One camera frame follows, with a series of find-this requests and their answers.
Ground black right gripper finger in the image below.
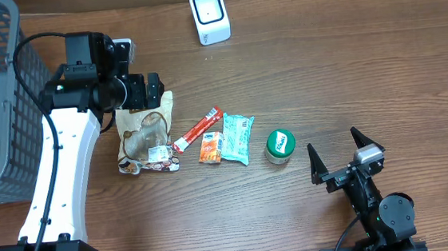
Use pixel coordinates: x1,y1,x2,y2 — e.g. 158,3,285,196
350,126,386,152
307,144,329,185

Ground green lid jar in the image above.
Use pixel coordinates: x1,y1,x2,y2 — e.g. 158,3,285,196
264,129,296,165

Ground teal tissue packet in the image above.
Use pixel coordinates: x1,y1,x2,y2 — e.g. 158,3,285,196
221,113,255,165

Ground white brown snack bag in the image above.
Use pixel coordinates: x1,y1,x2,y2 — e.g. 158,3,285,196
116,90,180,175

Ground red white snack packet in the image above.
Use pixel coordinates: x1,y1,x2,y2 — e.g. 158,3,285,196
172,106,224,153

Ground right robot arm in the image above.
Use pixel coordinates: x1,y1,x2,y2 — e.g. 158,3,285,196
307,126,426,251

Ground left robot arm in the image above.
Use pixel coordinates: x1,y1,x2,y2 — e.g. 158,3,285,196
0,32,165,251

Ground white barcode scanner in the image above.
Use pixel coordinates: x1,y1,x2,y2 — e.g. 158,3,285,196
189,0,232,46

